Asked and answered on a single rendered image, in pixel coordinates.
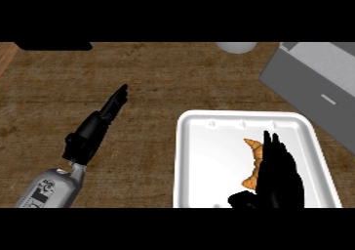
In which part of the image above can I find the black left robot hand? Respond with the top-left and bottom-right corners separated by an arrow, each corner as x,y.
61,83 -> 130,167

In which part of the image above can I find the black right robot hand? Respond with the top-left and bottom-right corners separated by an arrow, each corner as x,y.
226,130 -> 307,209

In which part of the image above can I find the orange croissant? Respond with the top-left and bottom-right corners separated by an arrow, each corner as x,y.
241,138 -> 266,190

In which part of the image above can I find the white foam tray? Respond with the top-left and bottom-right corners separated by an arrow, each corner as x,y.
171,109 -> 344,209

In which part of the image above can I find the grey cardboard box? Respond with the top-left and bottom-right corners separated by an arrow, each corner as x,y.
258,42 -> 355,160

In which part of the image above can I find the white round container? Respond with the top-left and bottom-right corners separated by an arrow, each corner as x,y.
213,42 -> 258,55

